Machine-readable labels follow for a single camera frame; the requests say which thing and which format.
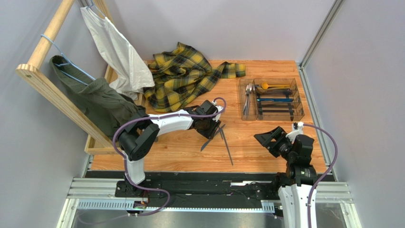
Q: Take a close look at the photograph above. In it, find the light blue hanger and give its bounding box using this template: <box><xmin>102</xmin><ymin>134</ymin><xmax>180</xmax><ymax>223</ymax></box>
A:
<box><xmin>40</xmin><ymin>34</ymin><xmax>95</xmax><ymax>86</ymax></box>

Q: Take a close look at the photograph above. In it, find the blue metal knife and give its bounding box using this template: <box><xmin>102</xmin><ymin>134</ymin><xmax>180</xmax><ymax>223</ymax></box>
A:
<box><xmin>256</xmin><ymin>98</ymin><xmax>294</xmax><ymax>103</ymax></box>

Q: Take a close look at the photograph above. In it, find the silver fork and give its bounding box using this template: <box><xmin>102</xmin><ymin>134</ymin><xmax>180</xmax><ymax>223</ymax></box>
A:
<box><xmin>242</xmin><ymin>83</ymin><xmax>251</xmax><ymax>115</ymax></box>

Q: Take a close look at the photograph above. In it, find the black metal spoon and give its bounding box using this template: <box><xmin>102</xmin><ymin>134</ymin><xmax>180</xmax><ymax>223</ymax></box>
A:
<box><xmin>256</xmin><ymin>89</ymin><xmax>293</xmax><ymax>96</ymax></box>

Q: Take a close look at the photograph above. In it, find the olive green garment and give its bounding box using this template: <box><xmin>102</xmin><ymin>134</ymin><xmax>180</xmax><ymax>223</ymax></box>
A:
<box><xmin>49</xmin><ymin>55</ymin><xmax>145</xmax><ymax>139</ymax></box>

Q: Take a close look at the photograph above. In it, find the white hanging garment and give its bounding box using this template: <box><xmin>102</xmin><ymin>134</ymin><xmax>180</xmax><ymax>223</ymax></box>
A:
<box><xmin>80</xmin><ymin>7</ymin><xmax>154</xmax><ymax>100</ymax></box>

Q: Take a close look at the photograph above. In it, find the grey plastic knife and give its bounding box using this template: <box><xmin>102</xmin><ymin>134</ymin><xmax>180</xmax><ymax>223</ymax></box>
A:
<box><xmin>220</xmin><ymin>129</ymin><xmax>233</xmax><ymax>166</ymax></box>

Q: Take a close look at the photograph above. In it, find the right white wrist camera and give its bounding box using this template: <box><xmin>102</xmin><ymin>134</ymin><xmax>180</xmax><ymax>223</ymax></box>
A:
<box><xmin>286</xmin><ymin>122</ymin><xmax>304</xmax><ymax>143</ymax></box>

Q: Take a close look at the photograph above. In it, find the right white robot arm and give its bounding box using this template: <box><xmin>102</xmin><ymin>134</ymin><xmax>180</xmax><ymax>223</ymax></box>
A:
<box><xmin>254</xmin><ymin>124</ymin><xmax>317</xmax><ymax>228</ymax></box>

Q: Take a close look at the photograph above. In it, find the wooden clothes rack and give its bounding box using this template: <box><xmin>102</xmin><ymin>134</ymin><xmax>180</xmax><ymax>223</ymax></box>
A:
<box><xmin>15</xmin><ymin>0</ymin><xmax>116</xmax><ymax>155</ymax></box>

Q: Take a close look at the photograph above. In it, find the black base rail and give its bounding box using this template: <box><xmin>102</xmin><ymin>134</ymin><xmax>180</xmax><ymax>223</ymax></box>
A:
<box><xmin>67</xmin><ymin>171</ymin><xmax>304</xmax><ymax>219</ymax></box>

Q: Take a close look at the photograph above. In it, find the silver spoon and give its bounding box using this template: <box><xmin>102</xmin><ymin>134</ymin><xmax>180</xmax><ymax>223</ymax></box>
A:
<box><xmin>248</xmin><ymin>83</ymin><xmax>255</xmax><ymax>114</ymax></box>

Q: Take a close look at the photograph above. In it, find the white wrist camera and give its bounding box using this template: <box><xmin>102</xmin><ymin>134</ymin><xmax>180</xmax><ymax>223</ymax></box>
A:
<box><xmin>212</xmin><ymin>105</ymin><xmax>223</xmax><ymax>122</ymax></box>
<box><xmin>286</xmin><ymin>122</ymin><xmax>304</xmax><ymax>143</ymax></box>

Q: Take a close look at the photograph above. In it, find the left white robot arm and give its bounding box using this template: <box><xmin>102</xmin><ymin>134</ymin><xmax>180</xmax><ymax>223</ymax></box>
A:
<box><xmin>113</xmin><ymin>100</ymin><xmax>226</xmax><ymax>186</ymax></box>

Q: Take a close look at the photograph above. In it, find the yellow plaid shirt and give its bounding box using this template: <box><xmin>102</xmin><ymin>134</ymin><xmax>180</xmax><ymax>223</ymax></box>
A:
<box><xmin>144</xmin><ymin>42</ymin><xmax>246</xmax><ymax>113</ymax></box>

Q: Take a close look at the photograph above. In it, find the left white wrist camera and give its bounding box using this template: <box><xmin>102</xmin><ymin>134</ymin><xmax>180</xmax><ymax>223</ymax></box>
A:
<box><xmin>212</xmin><ymin>105</ymin><xmax>223</xmax><ymax>122</ymax></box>

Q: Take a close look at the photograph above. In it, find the clear plastic utensil organizer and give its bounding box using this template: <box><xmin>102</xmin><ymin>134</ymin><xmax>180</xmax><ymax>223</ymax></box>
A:
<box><xmin>238</xmin><ymin>78</ymin><xmax>305</xmax><ymax>122</ymax></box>

